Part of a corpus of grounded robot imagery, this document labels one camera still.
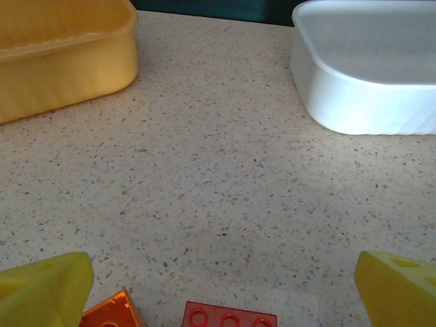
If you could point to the orange lego brick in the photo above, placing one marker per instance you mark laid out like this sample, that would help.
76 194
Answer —
112 313

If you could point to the red lego brick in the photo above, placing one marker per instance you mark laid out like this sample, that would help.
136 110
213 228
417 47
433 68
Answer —
238 320

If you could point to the yellow plastic container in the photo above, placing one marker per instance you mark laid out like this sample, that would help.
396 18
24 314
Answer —
68 78

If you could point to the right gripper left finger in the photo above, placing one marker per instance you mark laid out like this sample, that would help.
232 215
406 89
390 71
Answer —
41 293

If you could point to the white plastic container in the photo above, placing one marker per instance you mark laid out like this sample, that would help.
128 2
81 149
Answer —
357 102

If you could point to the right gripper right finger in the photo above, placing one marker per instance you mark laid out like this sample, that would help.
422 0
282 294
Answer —
398 296

